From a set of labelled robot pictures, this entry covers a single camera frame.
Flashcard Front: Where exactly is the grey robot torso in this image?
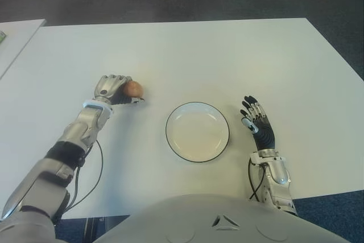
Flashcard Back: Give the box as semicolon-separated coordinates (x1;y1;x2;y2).
92;193;364;243

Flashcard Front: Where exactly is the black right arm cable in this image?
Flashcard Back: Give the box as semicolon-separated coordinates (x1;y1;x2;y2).
247;159;268;201

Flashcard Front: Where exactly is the white side table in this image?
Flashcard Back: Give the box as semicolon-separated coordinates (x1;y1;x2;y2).
0;18;47;80

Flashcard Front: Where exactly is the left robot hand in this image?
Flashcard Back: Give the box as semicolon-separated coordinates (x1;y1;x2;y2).
93;74;146;106

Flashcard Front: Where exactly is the red yellow apple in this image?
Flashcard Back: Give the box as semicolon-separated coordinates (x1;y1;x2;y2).
123;80;145;98

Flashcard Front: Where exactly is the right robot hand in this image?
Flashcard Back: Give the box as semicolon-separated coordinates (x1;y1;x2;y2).
239;94;276;152

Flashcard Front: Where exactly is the grey table leg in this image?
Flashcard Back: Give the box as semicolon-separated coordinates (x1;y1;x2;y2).
84;216;99;243

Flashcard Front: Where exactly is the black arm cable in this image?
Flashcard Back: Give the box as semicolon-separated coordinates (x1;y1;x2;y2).
61;139;104;212
247;159;268;201

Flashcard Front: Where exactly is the white plate with black rim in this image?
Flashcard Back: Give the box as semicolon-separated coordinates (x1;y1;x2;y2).
165;101;230;164

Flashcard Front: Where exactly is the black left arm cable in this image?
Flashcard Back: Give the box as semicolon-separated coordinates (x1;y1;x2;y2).
61;139;104;212

